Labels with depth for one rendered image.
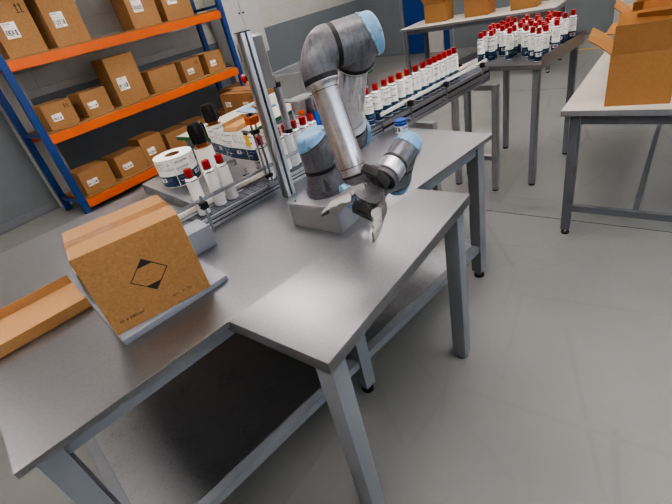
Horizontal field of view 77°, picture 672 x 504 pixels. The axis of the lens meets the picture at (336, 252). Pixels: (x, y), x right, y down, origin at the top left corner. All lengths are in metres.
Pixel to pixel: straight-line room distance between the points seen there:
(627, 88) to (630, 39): 0.22
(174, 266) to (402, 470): 1.13
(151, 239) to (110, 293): 0.19
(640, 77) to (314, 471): 2.31
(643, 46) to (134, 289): 2.36
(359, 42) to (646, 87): 1.71
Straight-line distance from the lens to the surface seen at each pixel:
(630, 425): 2.01
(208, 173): 1.84
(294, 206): 1.59
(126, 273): 1.33
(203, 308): 1.37
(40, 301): 1.89
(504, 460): 1.83
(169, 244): 1.32
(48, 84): 6.19
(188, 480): 1.78
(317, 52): 1.20
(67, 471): 1.34
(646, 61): 2.59
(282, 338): 1.14
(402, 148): 1.16
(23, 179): 6.06
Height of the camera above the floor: 1.57
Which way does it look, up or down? 32 degrees down
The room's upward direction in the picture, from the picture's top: 14 degrees counter-clockwise
